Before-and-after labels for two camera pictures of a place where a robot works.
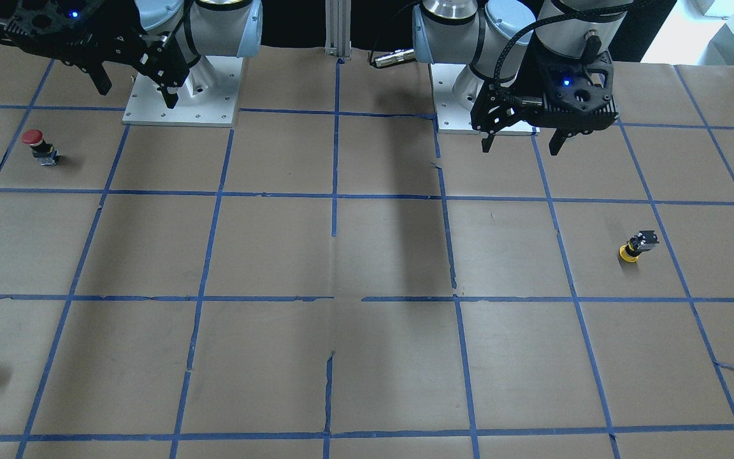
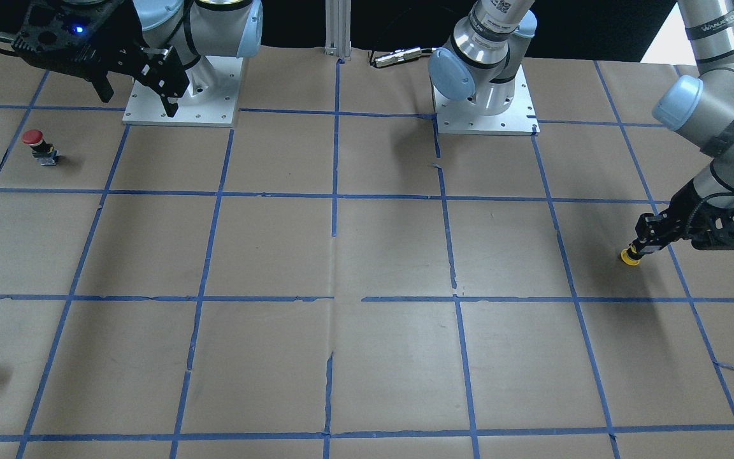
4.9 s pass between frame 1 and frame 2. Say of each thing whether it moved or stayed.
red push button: stayed
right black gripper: stayed
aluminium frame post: stayed
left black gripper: moved
